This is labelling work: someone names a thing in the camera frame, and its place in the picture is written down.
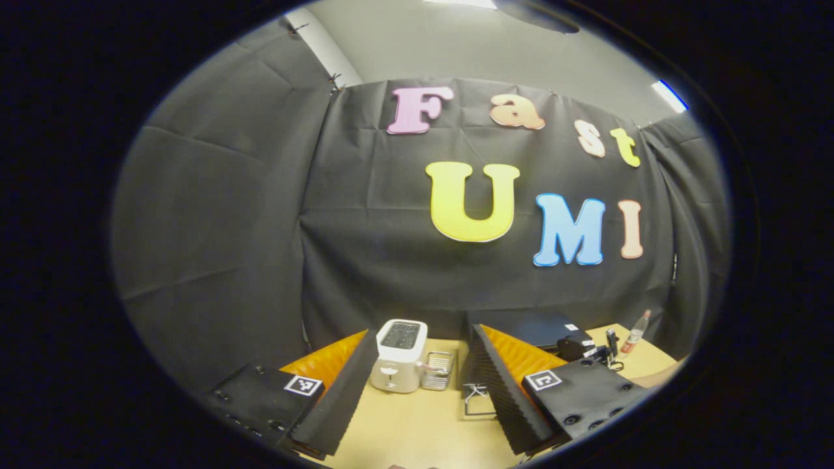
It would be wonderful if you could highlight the white toaster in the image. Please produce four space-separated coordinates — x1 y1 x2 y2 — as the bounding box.
369 319 429 394

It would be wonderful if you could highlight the toaster wire rack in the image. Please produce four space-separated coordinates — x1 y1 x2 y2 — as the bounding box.
422 350 455 391

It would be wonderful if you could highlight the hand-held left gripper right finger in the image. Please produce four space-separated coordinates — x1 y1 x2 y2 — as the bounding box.
469 324 652 457

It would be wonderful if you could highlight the small ceiling light panel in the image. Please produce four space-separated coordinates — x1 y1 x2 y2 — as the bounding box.
652 79 689 113

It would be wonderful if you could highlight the clear water bottle red label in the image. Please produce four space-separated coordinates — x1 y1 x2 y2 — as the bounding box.
620 309 652 355

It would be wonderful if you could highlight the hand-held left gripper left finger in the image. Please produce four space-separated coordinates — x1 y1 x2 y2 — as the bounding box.
206 329 381 458

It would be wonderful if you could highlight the black backdrop cloth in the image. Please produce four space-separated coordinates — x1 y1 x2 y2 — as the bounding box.
111 16 730 391

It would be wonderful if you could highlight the black electric oven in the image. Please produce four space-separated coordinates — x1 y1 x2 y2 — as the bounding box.
461 310 597 419

